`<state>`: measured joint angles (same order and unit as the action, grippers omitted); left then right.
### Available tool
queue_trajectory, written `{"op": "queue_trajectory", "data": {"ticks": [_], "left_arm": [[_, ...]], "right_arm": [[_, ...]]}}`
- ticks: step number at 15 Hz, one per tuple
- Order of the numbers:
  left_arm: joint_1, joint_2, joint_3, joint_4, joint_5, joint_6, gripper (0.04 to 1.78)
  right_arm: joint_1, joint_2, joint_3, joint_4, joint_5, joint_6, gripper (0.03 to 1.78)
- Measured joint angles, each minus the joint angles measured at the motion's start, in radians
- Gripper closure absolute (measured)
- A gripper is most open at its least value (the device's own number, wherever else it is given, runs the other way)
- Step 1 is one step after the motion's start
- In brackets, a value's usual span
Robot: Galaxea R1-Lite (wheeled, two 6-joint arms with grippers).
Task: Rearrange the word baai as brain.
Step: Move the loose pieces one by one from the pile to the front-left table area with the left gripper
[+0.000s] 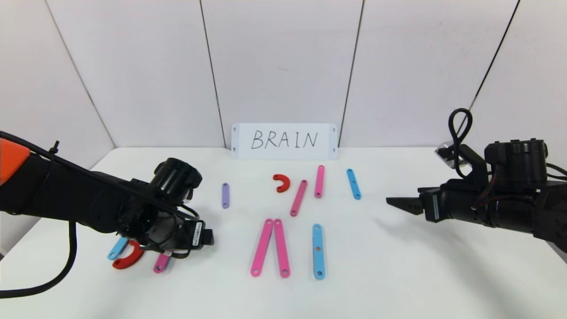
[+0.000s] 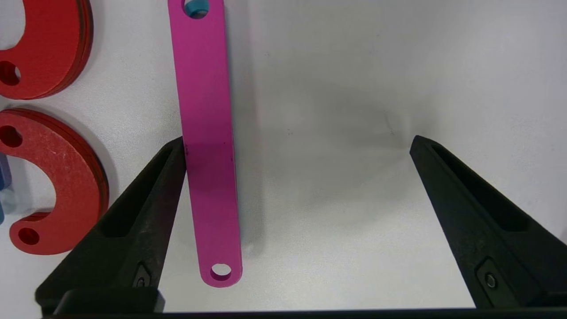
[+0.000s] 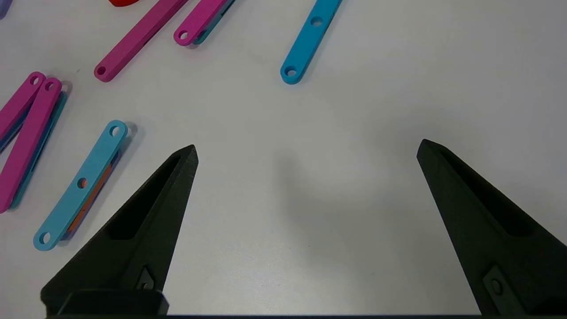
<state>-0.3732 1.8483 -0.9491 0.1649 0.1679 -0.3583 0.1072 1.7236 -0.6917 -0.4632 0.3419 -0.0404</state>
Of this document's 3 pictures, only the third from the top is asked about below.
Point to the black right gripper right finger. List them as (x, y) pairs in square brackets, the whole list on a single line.
[(500, 252)]

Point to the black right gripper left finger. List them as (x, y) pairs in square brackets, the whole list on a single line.
[(124, 248)]

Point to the pink bar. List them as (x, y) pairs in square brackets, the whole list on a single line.
[(199, 20), (20, 104), (137, 40), (26, 146)]

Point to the red C-shaped piece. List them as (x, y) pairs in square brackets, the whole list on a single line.
[(124, 3)]

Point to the orange flat bar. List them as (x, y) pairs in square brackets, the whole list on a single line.
[(93, 195)]

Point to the light blue three-hole bar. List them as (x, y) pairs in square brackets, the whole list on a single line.
[(95, 159)]

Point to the short purple flat bar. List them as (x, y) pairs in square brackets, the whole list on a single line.
[(3, 9)]

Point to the short blue flat bar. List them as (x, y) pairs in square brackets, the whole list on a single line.
[(310, 40)]

